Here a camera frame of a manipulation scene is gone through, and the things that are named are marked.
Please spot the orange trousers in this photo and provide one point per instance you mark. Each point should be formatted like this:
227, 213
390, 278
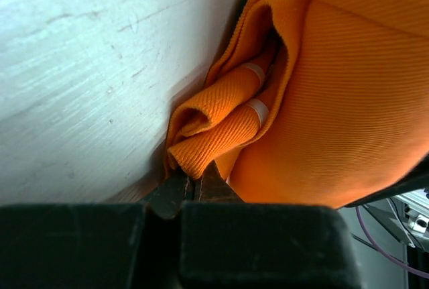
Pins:
316, 102

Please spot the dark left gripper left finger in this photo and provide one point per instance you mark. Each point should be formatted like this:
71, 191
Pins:
102, 245

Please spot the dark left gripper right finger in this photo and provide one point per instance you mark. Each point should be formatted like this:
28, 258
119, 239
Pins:
227, 243

